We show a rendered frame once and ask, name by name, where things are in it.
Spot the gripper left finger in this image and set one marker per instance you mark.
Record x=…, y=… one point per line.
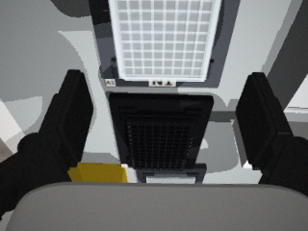
x=45, y=157

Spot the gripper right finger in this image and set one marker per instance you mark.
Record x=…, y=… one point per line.
x=268, y=143

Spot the yellow open bin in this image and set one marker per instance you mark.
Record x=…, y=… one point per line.
x=98, y=172

